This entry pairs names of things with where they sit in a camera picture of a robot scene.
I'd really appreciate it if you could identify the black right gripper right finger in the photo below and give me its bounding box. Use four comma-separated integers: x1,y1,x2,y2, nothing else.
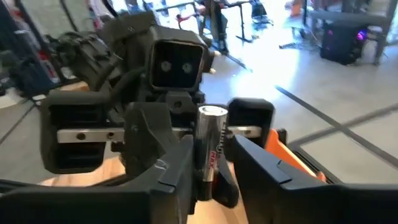
231,134,398,224

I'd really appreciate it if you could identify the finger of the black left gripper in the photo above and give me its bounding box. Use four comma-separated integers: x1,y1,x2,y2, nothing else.
212,124,240,208
124,102,184,177

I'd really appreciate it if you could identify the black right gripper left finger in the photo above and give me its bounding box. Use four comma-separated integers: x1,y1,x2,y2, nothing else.
0,134,200,224

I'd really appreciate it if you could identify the silver Energizer AA battery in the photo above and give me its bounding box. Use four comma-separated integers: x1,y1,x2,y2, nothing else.
194,105,229,184

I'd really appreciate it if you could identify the orange plastic bin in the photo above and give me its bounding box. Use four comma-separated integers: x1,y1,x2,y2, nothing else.
264,128,327,184

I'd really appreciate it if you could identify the black bag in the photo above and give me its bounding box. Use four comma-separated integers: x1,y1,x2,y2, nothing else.
14,55,60,97

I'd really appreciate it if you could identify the black computer tower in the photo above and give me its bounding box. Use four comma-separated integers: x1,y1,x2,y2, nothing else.
320,21,369,66

